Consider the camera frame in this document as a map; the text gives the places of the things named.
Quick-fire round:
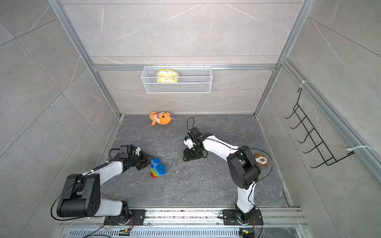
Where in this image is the aluminium mounting rail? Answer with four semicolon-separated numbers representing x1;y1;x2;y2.
59;207;307;228

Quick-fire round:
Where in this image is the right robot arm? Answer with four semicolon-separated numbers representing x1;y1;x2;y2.
183;126;273;225

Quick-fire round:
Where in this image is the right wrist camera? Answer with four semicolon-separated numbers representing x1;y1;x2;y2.
184;136;194;149

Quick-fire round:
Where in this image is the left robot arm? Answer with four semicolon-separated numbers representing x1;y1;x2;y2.
50;144;154;225

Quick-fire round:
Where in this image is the blue small lego brick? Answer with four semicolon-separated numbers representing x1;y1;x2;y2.
151;158;161;166

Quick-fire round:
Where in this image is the blue lego brick front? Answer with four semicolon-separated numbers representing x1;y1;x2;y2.
151;164;166;170

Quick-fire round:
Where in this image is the brown white plush toy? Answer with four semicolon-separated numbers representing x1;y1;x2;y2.
255;152;269;167

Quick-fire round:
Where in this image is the light blue lego brick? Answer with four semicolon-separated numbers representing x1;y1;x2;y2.
154;169;166;177

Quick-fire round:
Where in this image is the white wire mesh basket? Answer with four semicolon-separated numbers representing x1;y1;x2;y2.
141;66;213;94

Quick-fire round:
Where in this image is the black wire hook rack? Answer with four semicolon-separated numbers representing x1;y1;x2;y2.
284;88;355;169

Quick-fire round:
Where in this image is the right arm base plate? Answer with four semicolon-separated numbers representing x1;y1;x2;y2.
219;208;264;226

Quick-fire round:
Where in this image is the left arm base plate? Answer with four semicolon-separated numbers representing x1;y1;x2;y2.
103;209;146;226

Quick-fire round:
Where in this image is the orange plush fish toy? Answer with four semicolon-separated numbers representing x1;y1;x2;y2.
149;112;174;125

